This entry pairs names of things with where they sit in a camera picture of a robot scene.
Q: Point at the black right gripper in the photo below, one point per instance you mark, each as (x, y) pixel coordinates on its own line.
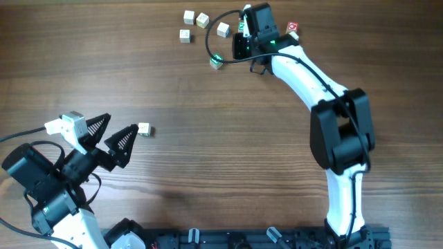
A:
(237, 41)

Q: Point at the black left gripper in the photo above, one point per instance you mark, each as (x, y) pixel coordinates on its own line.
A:
(113, 156)

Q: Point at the teal picture wooden block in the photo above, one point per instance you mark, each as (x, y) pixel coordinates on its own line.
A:
(144, 129)

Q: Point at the green Z wooden block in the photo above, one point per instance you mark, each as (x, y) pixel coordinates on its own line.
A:
(215, 61)

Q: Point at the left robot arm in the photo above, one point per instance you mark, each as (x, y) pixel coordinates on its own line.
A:
(62, 213)

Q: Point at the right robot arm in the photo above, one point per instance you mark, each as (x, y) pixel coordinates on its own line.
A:
(341, 130)

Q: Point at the green N wooden block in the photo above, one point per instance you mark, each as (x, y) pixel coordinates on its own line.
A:
(240, 28)

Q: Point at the red sided wooden block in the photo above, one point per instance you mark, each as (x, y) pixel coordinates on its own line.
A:
(294, 35)

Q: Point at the red O wooden block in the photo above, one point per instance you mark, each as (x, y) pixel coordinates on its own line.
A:
(292, 27)

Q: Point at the blue edged wooden block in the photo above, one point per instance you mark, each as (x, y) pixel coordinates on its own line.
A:
(223, 30)

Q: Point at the yellow edged wooden block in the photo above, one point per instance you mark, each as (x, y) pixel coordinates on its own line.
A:
(202, 20)

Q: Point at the plain wooden block far left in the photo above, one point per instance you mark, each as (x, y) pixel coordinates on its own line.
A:
(189, 17)

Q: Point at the wooden block left lower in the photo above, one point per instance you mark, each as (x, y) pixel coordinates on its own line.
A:
(185, 36)

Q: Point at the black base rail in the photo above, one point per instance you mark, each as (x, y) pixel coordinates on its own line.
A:
(298, 238)

